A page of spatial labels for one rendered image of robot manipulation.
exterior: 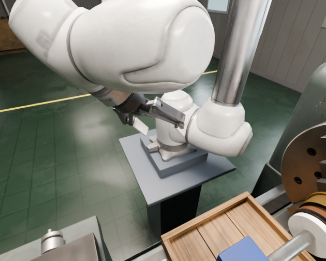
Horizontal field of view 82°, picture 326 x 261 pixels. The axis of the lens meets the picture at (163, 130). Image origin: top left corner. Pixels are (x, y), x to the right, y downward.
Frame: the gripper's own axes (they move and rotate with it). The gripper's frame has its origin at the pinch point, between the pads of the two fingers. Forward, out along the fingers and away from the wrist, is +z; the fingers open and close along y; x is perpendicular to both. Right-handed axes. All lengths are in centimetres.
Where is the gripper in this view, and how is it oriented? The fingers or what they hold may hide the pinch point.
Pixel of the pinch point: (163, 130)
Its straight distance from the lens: 57.5
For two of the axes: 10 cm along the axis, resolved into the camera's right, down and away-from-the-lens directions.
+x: 2.3, -9.0, 3.6
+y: 8.6, 0.1, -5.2
